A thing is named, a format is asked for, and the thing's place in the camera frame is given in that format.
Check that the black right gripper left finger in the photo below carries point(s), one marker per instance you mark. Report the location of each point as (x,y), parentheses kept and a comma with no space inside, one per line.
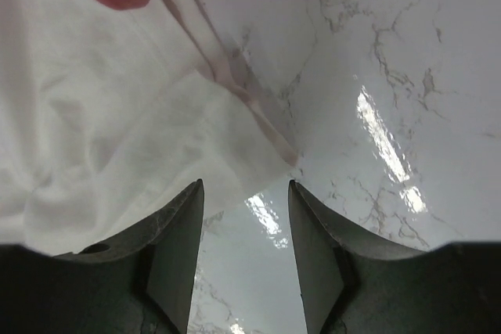
(138,281)

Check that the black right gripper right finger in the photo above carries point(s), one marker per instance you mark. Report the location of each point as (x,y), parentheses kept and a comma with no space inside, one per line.
(354,281)

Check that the cream green raglan t-shirt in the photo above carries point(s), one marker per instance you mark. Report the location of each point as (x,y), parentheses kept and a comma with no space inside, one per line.
(106,115)

